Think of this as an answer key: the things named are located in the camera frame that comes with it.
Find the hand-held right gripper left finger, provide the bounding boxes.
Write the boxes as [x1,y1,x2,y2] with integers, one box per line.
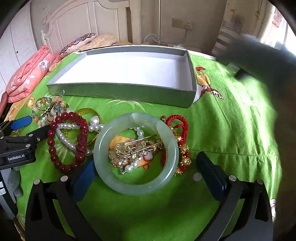
[24,160,102,241]

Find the pink floral quilt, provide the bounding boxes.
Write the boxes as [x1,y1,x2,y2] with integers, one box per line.
[0,45,62,112]

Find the white bed headboard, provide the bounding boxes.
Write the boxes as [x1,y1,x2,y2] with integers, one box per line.
[40,0,141,54]

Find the embroidered pillow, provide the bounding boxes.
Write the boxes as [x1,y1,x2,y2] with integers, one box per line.
[59,33,97,57]

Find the grey cardboard box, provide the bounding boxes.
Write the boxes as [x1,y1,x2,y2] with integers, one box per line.
[46,45,198,108]

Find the white cable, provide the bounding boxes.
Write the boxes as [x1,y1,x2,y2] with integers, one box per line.
[143,29,188,45]

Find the multicolour bead keychain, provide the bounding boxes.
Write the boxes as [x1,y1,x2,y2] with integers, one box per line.
[31,90,70,128]

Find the white nightstand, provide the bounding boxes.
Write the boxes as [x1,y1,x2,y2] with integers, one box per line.
[159,42,215,59]

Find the dark blurred object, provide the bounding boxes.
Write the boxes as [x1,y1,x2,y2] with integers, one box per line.
[217,34,296,209]

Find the dark red bead bracelet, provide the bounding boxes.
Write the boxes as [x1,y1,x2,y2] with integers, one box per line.
[47,112,89,174]

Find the printed curtain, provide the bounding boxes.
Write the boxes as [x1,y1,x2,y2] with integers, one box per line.
[211,0,289,61]

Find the metal lamp pole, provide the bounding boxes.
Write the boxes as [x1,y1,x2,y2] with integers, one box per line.
[158,0,162,43]

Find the red woven charm bracelet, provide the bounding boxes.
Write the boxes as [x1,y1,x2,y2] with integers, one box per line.
[161,115,192,178]

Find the wall socket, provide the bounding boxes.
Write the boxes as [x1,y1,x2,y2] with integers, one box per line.
[171,18,193,29]

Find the yellow floral bedsheet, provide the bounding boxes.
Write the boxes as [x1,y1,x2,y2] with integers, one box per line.
[5,96,37,137]

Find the white pearl necklace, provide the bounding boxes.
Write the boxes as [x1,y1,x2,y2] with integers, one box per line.
[55,116,153,175]

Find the pale green jade bangle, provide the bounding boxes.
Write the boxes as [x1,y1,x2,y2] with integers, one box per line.
[94,112,179,194]

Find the green printed blanket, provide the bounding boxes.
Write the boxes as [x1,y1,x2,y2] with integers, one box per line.
[14,50,282,241]

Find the person's left hand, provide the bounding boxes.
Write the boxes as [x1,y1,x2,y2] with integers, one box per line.
[8,167,22,197]

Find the gold bangle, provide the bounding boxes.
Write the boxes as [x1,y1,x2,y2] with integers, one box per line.
[75,108,102,144]

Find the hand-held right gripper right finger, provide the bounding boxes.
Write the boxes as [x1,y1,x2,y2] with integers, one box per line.
[196,151,274,241]

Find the white wardrobe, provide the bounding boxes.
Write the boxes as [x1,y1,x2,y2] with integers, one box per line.
[0,5,38,93]

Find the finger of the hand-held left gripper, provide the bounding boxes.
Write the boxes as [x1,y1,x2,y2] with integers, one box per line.
[0,116,33,137]
[23,124,51,149]

